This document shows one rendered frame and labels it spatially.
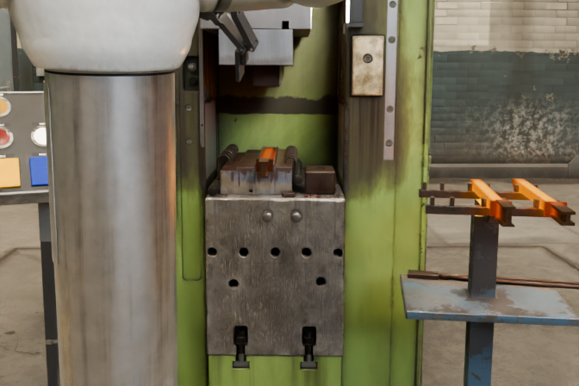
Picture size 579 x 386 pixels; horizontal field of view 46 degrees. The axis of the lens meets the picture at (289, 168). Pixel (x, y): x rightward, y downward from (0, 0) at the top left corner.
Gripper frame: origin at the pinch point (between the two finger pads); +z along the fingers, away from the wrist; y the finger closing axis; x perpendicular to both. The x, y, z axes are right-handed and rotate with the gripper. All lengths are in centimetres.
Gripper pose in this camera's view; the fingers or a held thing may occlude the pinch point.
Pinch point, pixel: (206, 65)
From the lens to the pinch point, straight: 131.0
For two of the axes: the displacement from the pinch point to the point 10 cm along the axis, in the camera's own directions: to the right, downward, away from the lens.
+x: -2.8, 7.0, -6.6
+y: -9.6, -2.3, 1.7
